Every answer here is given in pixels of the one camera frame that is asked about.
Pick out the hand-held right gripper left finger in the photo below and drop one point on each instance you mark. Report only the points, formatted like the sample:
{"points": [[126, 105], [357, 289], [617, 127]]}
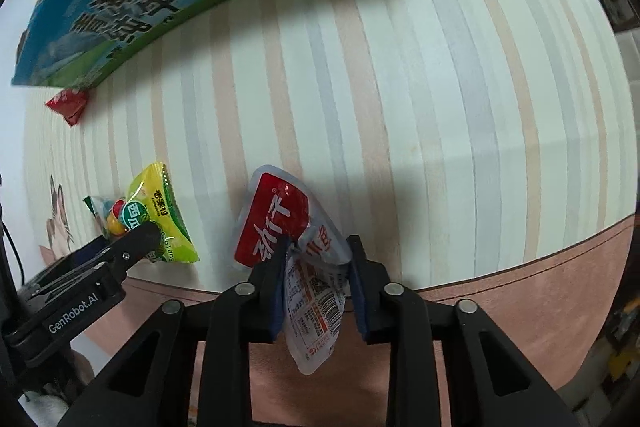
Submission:
{"points": [[276, 307]]}

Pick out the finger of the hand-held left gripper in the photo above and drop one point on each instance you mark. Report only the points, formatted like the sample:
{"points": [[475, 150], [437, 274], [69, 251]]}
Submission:
{"points": [[134, 243]]}

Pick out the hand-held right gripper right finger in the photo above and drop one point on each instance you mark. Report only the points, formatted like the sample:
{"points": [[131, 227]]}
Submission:
{"points": [[358, 302]]}

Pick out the green snack packet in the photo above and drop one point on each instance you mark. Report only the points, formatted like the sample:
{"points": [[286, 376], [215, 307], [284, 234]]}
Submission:
{"points": [[160, 202]]}

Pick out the red white snack packet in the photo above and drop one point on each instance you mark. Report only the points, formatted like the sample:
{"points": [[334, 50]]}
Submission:
{"points": [[272, 212]]}

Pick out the red triangular snack packet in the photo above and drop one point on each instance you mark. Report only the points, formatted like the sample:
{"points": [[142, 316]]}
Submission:
{"points": [[69, 104]]}

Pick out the striped tablecloth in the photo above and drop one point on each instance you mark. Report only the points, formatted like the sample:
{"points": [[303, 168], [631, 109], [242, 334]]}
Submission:
{"points": [[410, 117]]}

